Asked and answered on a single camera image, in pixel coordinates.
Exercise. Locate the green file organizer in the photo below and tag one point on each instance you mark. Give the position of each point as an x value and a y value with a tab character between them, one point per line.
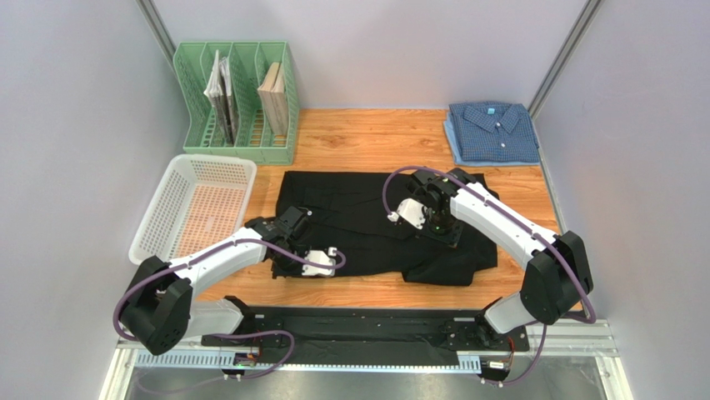
249	63

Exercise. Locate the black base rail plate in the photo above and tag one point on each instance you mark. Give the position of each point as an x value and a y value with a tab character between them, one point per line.
360	336

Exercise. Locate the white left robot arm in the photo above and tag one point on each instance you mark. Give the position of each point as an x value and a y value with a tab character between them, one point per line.
161	308

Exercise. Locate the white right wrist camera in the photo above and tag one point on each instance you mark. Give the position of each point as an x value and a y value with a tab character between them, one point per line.
410	211

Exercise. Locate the grey magazines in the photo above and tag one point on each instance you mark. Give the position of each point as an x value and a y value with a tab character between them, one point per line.
219	92

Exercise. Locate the black long sleeve shirt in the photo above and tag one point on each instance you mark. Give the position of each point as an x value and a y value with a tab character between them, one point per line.
347	213

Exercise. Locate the tan books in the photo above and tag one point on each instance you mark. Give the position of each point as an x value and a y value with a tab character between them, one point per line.
272	93

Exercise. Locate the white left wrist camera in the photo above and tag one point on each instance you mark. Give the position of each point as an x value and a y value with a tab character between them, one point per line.
320	263

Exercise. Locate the folded light blue shirt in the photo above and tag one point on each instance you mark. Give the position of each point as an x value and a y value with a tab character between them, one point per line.
458	158

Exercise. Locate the white plastic basket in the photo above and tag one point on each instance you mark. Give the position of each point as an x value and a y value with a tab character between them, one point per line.
200	200

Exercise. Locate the folded blue checkered shirt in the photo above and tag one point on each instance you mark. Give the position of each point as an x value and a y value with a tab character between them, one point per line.
497	132

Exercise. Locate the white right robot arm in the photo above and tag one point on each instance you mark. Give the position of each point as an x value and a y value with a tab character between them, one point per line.
557	275

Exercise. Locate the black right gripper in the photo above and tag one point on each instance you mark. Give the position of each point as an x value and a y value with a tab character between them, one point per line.
443	234

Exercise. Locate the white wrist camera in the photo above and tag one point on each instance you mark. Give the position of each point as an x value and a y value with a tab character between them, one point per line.
410	211
320	263

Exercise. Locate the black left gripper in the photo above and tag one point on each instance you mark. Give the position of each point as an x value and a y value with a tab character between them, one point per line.
277	272

